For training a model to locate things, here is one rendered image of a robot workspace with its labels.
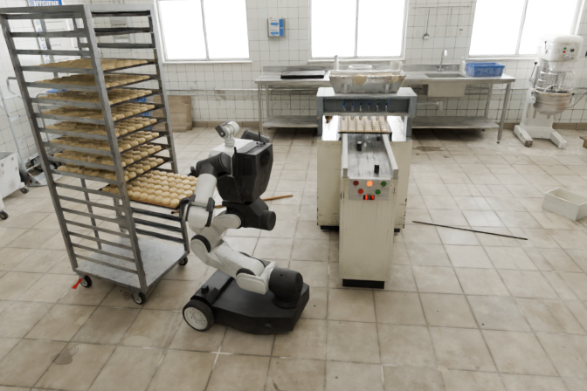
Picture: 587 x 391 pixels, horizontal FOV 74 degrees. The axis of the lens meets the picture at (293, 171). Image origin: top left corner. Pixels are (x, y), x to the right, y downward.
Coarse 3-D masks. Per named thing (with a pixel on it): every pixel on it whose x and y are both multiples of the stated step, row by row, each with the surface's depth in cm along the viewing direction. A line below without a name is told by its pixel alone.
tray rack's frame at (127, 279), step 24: (0, 24) 210; (48, 48) 235; (24, 96) 224; (48, 168) 242; (120, 240) 302; (144, 240) 301; (72, 264) 269; (96, 264) 273; (120, 264) 273; (144, 264) 272; (168, 264) 271
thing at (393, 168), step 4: (384, 136) 283; (384, 140) 276; (388, 140) 276; (384, 144) 272; (388, 144) 267; (384, 148) 272; (388, 148) 259; (388, 152) 253; (388, 156) 251; (392, 156) 245; (388, 160) 250; (392, 160) 239; (392, 164) 233; (396, 164) 233; (392, 168) 228; (396, 168) 226; (392, 172) 228; (396, 172) 225; (392, 176) 228; (396, 176) 226
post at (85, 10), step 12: (84, 12) 185; (84, 24) 188; (96, 48) 193; (96, 60) 194; (96, 72) 196; (96, 84) 199; (108, 108) 204; (108, 120) 205; (108, 132) 208; (120, 156) 216; (120, 168) 217; (120, 180) 219; (120, 192) 222; (132, 216) 230; (132, 228) 231; (132, 240) 234; (144, 276) 246; (144, 288) 248
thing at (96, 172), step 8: (144, 160) 258; (152, 160) 256; (160, 160) 255; (64, 168) 245; (72, 168) 244; (80, 168) 247; (88, 168) 245; (96, 168) 243; (128, 168) 242; (136, 168) 246; (144, 168) 243; (96, 176) 237; (104, 176) 235; (112, 176) 231; (128, 176) 233
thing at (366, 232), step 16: (352, 144) 287; (368, 144) 286; (352, 160) 258; (368, 160) 257; (384, 160) 256; (368, 176) 232; (384, 176) 231; (352, 208) 241; (368, 208) 240; (384, 208) 238; (352, 224) 245; (368, 224) 244; (384, 224) 243; (352, 240) 250; (368, 240) 248; (384, 240) 247; (352, 256) 254; (368, 256) 253; (384, 256) 251; (352, 272) 259; (368, 272) 258; (384, 272) 256
